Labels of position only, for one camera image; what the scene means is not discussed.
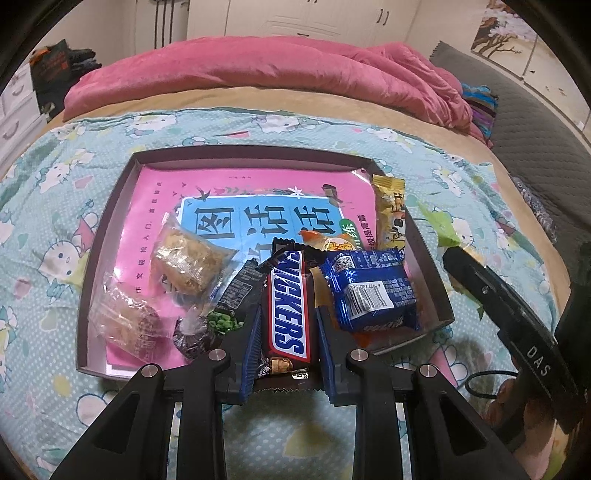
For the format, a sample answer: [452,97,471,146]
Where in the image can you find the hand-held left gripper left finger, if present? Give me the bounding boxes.
[48,306,265,480]

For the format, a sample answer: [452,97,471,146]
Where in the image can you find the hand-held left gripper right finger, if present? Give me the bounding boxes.
[315,307,532,480]

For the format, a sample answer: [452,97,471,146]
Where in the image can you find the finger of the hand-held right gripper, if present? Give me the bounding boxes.
[443,246,498,306]

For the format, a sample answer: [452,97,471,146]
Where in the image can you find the brown chocolate bar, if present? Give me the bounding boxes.
[252,237,324,393]

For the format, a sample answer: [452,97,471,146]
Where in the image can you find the dark candy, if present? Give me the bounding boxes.
[173,307,222,361]

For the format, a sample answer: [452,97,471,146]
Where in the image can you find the black snack packet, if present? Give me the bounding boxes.
[210,258,273,324]

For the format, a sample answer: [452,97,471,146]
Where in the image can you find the blue biscuit packet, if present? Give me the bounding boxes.
[318,248,421,332]

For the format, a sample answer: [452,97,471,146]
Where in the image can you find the long yellow snack packet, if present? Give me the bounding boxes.
[372,174,409,252]

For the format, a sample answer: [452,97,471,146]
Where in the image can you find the orange rice cracker packet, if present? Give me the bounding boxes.
[298,226,358,259]

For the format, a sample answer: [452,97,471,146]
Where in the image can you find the oat cake clear packet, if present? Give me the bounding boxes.
[152,212,238,296]

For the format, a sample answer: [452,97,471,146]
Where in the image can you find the crinkled clear snack packet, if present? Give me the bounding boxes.
[88,272,174,361]

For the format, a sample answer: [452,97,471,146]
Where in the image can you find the dark shallow cardboard box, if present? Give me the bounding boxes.
[76,145,455,381]

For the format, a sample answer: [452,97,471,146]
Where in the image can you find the person's right hand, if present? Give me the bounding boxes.
[491,373,563,445]

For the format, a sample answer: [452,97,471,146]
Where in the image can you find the dark patterned cloth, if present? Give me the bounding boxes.
[510,175,561,232]

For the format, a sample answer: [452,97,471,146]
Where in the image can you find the grey quilted headboard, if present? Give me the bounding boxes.
[429,41,591,259]

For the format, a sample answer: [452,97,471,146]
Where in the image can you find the colourful striped cloth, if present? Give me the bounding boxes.
[462,83,499,148]

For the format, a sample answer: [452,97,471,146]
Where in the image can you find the pink and blue book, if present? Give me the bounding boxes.
[104,164,384,370]

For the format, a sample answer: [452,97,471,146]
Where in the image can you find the cat print blue blanket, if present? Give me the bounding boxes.
[0,108,561,480]

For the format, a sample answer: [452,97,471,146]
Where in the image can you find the pink duvet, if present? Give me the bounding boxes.
[62,34,495,148]

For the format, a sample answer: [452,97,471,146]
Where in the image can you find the white wardrobe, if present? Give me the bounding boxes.
[185,0,416,47]

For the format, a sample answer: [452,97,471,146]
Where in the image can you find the white drawer cabinet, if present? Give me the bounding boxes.
[0,69,47,153]

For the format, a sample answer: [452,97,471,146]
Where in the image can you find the dark clothes pile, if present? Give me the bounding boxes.
[28,39,102,125]

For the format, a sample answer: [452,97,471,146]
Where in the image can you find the hanging dark belts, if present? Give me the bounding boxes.
[154,0,188,49]

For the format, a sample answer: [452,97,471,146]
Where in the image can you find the black cable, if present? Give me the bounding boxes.
[465,369,522,398]

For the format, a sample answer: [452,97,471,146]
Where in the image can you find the tree wall picture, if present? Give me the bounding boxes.
[471,2,539,77]

